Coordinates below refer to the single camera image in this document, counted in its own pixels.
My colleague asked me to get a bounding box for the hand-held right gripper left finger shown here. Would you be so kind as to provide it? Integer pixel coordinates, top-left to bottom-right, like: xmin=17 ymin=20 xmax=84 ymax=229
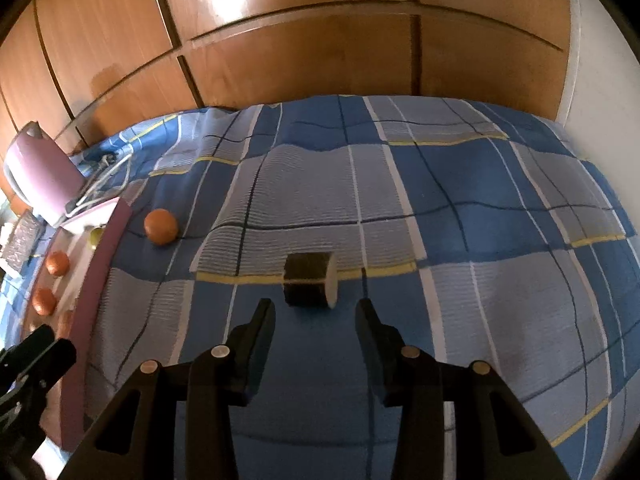
xmin=57 ymin=298 xmax=277 ymax=480

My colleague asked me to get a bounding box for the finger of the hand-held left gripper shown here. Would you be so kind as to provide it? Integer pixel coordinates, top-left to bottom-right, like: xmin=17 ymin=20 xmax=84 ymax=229
xmin=0 ymin=324 xmax=77 ymax=396

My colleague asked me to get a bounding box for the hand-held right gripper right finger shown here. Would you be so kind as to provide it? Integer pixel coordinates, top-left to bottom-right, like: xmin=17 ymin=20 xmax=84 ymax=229
xmin=355 ymin=298 xmax=571 ymax=480

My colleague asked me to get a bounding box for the seaweed sushi roll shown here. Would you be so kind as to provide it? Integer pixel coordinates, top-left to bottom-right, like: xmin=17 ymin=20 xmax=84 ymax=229
xmin=283 ymin=251 xmax=338 ymax=308

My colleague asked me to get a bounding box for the orange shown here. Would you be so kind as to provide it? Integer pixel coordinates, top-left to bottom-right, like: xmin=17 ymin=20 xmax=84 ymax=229
xmin=144 ymin=209 xmax=179 ymax=246
xmin=46 ymin=251 xmax=70 ymax=277

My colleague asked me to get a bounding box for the pink tray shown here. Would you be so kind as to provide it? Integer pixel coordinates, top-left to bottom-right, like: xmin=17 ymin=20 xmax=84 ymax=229
xmin=20 ymin=197 xmax=133 ymax=453

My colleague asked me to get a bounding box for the red tomato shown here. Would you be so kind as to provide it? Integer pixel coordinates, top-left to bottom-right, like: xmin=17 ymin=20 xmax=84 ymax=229
xmin=32 ymin=287 xmax=57 ymax=316

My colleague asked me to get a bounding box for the silver tissue box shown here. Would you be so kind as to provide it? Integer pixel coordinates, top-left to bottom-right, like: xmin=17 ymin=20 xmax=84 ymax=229
xmin=2 ymin=212 xmax=43 ymax=276

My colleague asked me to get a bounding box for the blue plaid blanket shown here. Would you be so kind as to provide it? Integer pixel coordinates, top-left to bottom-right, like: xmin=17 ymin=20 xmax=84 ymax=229
xmin=0 ymin=94 xmax=640 ymax=480

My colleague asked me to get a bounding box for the pink electric kettle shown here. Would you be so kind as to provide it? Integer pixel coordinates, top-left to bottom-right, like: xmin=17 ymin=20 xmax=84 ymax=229
xmin=4 ymin=121 xmax=86 ymax=226

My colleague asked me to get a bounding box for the white power cable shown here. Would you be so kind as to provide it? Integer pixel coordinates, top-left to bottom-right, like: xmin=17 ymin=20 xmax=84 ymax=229
xmin=75 ymin=152 xmax=136 ymax=211

